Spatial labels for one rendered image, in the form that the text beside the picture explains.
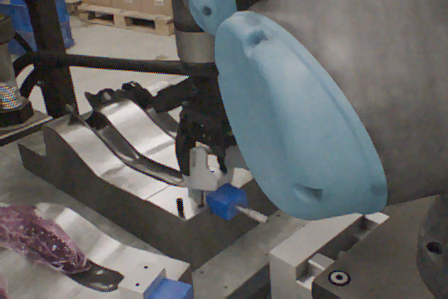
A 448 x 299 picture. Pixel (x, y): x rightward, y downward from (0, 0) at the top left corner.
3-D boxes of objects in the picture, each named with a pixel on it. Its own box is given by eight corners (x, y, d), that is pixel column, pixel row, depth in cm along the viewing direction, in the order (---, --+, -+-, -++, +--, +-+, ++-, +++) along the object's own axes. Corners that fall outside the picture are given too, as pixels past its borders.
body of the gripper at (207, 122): (222, 163, 70) (214, 74, 65) (177, 144, 76) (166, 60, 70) (262, 140, 75) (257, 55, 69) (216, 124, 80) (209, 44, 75)
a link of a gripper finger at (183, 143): (180, 179, 74) (184, 115, 72) (172, 175, 75) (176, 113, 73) (205, 171, 78) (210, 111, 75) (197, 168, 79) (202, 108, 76)
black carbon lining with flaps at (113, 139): (250, 161, 93) (247, 110, 89) (179, 205, 83) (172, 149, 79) (125, 112, 115) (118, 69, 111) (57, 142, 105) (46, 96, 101)
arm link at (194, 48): (161, 27, 68) (208, 11, 73) (166, 62, 70) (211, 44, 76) (203, 36, 64) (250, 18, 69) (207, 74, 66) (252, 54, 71)
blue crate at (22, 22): (72, 20, 455) (66, -7, 445) (30, 34, 427) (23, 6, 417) (27, 14, 489) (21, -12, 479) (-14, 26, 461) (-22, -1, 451)
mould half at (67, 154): (302, 193, 96) (301, 122, 90) (193, 272, 80) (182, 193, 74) (127, 121, 128) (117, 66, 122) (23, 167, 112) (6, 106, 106)
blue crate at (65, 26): (78, 45, 465) (73, 19, 455) (36, 60, 436) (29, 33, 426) (33, 36, 499) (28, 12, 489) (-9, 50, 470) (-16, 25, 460)
